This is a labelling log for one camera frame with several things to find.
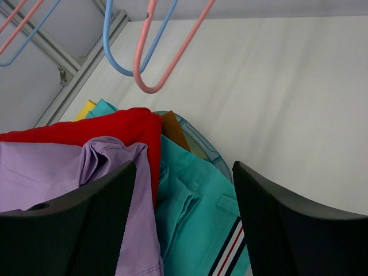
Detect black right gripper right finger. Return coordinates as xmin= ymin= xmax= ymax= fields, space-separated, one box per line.
xmin=232 ymin=161 xmax=367 ymax=275

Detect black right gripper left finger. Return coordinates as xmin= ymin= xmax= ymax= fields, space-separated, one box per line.
xmin=1 ymin=161 xmax=136 ymax=275

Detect purple trousers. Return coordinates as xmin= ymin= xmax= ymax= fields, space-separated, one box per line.
xmin=1 ymin=136 xmax=163 ymax=275

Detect teal trousers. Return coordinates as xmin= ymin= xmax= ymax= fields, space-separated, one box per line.
xmin=86 ymin=99 xmax=254 ymax=276

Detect red trousers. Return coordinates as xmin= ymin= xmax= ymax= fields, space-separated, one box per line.
xmin=1 ymin=108 xmax=162 ymax=204

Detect yellow trousers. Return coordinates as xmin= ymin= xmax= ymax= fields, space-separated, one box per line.
xmin=73 ymin=100 xmax=96 ymax=121

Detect brown trousers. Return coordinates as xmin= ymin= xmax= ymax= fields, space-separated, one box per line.
xmin=160 ymin=110 xmax=191 ymax=152

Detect pink hanger with purple trousers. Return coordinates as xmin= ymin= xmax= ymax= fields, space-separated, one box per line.
xmin=133 ymin=1 xmax=214 ymax=94

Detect blue hanger with red trousers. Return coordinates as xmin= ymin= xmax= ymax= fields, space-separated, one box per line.
xmin=102 ymin=0 xmax=179 ymax=77

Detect blue plastic basin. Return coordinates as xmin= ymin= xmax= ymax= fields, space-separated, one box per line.
xmin=160 ymin=113 xmax=233 ymax=188

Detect aluminium frame left posts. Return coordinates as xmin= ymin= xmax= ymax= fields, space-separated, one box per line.
xmin=0 ymin=0 xmax=132 ymax=129

